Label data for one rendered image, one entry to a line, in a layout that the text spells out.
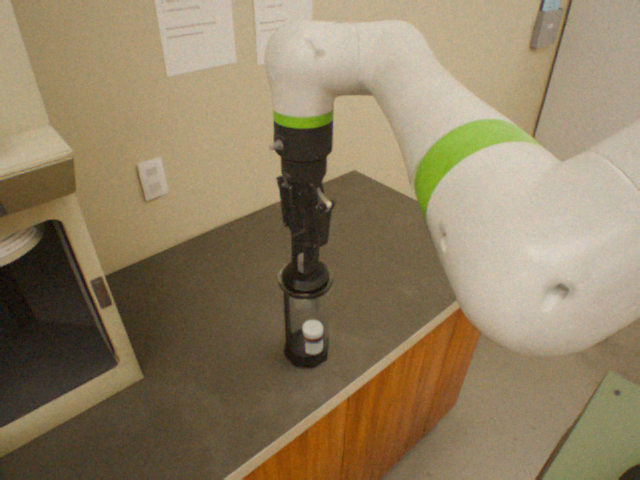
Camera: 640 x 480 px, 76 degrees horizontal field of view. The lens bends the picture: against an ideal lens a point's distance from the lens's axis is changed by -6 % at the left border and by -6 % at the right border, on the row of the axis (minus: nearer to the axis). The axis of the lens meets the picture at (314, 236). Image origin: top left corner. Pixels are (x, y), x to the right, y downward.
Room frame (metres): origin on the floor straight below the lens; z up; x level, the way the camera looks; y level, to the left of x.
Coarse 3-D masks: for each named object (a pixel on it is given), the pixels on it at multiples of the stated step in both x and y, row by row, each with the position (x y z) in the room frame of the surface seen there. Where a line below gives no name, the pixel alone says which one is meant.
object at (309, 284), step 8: (288, 264) 0.65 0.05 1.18; (320, 264) 0.65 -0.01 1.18; (288, 272) 0.63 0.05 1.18; (296, 272) 0.63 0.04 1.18; (312, 272) 0.63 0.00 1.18; (320, 272) 0.63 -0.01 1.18; (328, 272) 0.64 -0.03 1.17; (288, 280) 0.61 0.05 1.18; (296, 280) 0.61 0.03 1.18; (304, 280) 0.61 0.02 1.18; (312, 280) 0.61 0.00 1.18; (320, 280) 0.61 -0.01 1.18; (296, 288) 0.60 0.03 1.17; (304, 288) 0.60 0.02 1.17; (312, 288) 0.60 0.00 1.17
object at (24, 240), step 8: (40, 224) 0.58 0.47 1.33; (16, 232) 0.53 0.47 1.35; (24, 232) 0.54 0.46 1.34; (32, 232) 0.55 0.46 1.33; (40, 232) 0.56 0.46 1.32; (0, 240) 0.50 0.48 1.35; (8, 240) 0.51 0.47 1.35; (16, 240) 0.52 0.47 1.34; (24, 240) 0.53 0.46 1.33; (32, 240) 0.54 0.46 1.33; (0, 248) 0.50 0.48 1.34; (8, 248) 0.50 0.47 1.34; (16, 248) 0.51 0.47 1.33; (24, 248) 0.52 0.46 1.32; (0, 256) 0.49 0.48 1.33; (8, 256) 0.50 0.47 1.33; (16, 256) 0.50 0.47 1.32; (0, 264) 0.48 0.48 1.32
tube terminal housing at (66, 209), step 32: (0, 0) 0.55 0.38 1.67; (0, 32) 0.55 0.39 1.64; (0, 64) 0.54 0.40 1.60; (0, 96) 0.53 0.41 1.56; (32, 96) 0.55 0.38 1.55; (0, 128) 0.52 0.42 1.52; (32, 128) 0.54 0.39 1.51; (0, 224) 0.49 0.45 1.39; (32, 224) 0.51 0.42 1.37; (64, 224) 0.54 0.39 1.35; (96, 256) 0.56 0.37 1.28; (128, 352) 0.55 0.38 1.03; (96, 384) 0.50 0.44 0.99; (128, 384) 0.54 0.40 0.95; (32, 416) 0.42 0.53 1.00; (64, 416) 0.45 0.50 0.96; (0, 448) 0.38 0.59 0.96
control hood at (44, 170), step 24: (0, 144) 0.49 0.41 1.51; (24, 144) 0.49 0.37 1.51; (48, 144) 0.49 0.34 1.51; (0, 168) 0.42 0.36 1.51; (24, 168) 0.44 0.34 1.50; (48, 168) 0.46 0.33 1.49; (72, 168) 0.49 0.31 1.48; (0, 192) 0.43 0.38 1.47; (24, 192) 0.46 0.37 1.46; (48, 192) 0.50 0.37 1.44; (72, 192) 0.53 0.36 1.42
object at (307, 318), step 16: (288, 288) 0.60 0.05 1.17; (320, 288) 0.60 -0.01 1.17; (288, 304) 0.61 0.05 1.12; (304, 304) 0.59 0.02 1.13; (320, 304) 0.60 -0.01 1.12; (288, 320) 0.61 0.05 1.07; (304, 320) 0.59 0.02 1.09; (320, 320) 0.60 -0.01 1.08; (288, 336) 0.61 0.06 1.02; (304, 336) 0.59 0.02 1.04; (320, 336) 0.61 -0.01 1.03; (304, 352) 0.59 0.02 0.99; (320, 352) 0.61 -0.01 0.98
